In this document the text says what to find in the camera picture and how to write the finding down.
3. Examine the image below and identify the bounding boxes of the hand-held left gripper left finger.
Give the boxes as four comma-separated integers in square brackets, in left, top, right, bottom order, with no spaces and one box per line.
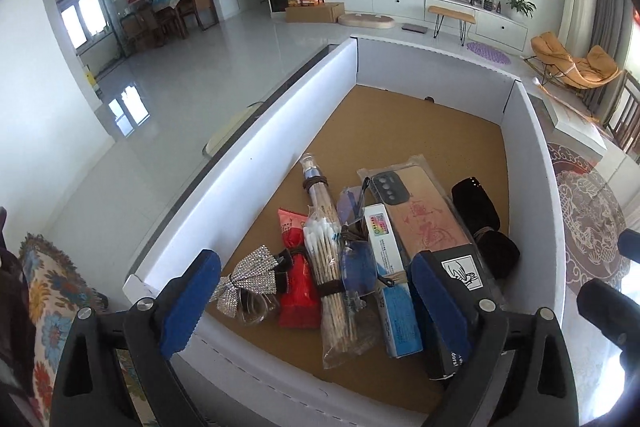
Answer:
[50,248,222,427]

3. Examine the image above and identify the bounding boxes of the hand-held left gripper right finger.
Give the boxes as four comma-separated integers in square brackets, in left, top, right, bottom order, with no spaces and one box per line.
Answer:
[406,251,583,427]

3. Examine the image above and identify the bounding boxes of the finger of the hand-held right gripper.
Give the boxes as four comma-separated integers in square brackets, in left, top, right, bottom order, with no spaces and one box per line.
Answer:
[576,278,640,349]
[616,228,640,264]

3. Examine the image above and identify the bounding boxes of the small black box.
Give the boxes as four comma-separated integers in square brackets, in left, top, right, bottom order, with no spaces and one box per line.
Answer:
[425,243,506,382]

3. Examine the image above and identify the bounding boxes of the blue and white carton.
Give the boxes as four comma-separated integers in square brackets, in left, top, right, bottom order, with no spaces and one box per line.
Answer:
[362,202,425,358]

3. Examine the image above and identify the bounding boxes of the rhinestone bow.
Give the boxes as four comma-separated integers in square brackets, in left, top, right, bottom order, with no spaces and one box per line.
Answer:
[212,244,282,327]

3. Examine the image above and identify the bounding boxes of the packaged wooden-look phone case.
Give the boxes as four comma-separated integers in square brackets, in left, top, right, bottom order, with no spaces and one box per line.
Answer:
[357,154,476,268]

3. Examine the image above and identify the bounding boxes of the blue glasses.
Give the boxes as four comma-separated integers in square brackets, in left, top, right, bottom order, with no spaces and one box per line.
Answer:
[336,184,383,308]

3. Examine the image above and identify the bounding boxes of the bagged cotton swabs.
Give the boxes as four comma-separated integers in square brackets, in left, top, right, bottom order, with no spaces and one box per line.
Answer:
[302,214,383,370]

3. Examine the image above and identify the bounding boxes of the black velvet pouch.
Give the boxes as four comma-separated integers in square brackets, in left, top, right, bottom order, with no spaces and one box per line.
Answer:
[451,177,521,280]

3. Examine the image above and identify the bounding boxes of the red packet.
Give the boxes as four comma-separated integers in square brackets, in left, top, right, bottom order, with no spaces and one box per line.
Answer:
[277,207,323,330]

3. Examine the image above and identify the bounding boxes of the floral sofa cover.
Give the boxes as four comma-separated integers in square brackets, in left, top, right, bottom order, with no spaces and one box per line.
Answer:
[19,233,161,427]

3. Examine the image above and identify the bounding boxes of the flat white box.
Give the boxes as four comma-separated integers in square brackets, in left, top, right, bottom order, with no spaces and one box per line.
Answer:
[542,94,608,152]

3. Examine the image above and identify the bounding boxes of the dark cloth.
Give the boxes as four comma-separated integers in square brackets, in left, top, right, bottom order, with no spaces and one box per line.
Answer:
[0,206,38,427]

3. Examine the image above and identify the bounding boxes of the orange lounge chair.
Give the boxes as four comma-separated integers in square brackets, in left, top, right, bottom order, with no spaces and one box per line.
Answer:
[524,32,623,90]

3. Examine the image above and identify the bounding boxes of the purple floor mat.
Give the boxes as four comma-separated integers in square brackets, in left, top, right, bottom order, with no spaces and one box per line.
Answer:
[466,41,513,66]

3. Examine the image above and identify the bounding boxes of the round beige cushion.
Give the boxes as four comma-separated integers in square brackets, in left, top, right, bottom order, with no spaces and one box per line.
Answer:
[337,12,396,30]

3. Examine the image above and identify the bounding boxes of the wooden bench stool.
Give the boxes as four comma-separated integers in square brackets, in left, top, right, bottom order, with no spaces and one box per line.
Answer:
[427,5,477,45]

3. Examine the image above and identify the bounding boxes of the glass balcony door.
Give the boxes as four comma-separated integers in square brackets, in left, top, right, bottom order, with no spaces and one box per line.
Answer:
[55,0,151,78]

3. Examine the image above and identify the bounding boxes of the white television cabinet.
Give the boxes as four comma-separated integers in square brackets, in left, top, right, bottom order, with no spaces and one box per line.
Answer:
[322,0,530,50]

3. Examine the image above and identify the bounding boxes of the brown cardboard box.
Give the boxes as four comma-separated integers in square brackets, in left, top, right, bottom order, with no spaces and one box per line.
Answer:
[285,2,346,24]

